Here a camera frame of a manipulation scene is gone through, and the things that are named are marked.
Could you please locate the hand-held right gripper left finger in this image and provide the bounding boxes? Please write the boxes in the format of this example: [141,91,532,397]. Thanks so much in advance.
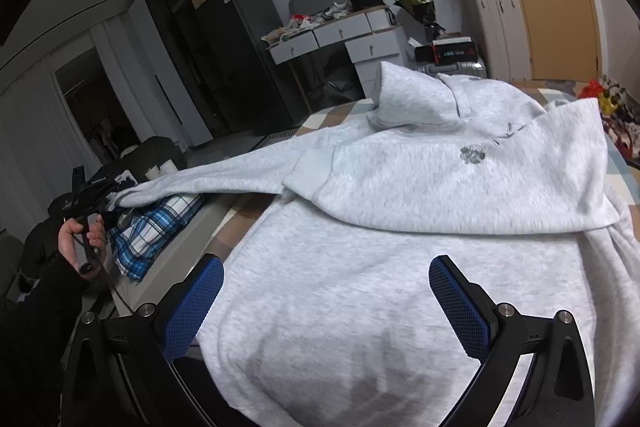
[60,252,241,427]

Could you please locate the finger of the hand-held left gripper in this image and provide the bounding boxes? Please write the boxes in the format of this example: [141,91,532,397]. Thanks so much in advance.
[102,202,132,233]

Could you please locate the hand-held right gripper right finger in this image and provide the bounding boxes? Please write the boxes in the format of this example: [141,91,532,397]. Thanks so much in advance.
[427,254,596,427]

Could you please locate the person's left forearm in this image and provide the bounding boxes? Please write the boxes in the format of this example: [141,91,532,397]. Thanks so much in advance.
[0,254,91,358]

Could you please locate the person's left hand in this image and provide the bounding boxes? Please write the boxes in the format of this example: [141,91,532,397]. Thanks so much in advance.
[57,214,108,278]

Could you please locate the blue plaid shirt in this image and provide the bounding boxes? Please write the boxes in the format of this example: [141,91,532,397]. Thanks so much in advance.
[107,193,206,283]

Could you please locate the white curtain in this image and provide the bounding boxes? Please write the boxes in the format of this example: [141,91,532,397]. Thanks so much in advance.
[92,0,161,152]

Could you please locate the tall black cabinet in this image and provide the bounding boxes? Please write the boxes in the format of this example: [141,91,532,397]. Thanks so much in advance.
[142,0,236,142]

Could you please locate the black refrigerator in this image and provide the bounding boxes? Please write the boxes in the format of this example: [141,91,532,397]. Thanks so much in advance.
[195,0,308,138]

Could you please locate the checkered bed blanket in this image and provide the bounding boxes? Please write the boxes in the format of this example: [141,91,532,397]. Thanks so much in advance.
[112,79,640,427]

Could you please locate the silver ribbed suitcase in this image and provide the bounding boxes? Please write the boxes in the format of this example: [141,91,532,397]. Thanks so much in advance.
[414,57,488,80]

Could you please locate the yellow sneakers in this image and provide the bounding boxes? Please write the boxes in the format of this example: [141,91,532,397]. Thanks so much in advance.
[597,89,623,114]

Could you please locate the black and red shoe box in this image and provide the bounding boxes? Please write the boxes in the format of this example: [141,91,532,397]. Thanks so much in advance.
[431,37,473,65]

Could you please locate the black bag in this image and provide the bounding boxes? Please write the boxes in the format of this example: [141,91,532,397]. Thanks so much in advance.
[320,52,362,98]

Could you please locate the desk clutter pile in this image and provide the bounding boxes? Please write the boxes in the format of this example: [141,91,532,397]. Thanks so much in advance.
[262,2,363,45]

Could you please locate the white suitcase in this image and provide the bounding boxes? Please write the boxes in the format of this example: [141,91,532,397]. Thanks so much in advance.
[465,0,533,80]

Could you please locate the white drawer desk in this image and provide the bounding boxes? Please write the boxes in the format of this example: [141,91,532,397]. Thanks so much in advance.
[265,6,408,108]

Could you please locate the black wrapped flower bouquet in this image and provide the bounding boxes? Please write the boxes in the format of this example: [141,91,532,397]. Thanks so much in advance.
[394,0,446,44]

